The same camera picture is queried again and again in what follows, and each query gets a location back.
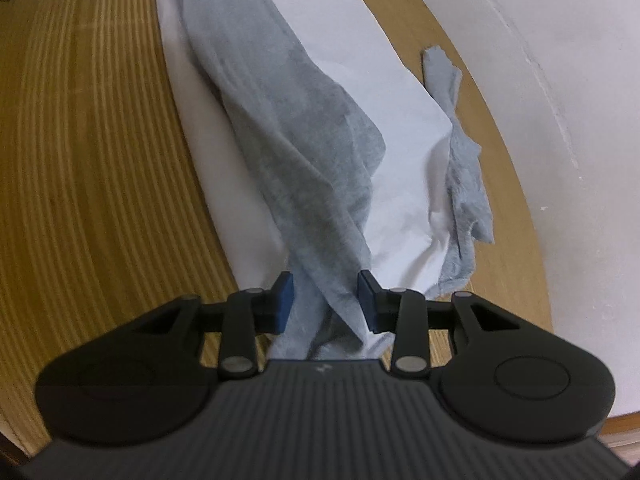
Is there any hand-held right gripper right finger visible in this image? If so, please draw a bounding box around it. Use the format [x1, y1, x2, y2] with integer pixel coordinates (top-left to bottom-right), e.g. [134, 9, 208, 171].
[357, 269, 523, 380]

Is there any grey and white shirt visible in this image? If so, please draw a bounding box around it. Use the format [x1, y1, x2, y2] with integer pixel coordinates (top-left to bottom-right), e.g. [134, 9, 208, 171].
[147, 0, 497, 363]

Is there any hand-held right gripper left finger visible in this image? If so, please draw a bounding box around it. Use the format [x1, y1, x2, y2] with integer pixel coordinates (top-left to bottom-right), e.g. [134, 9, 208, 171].
[125, 271, 294, 380]

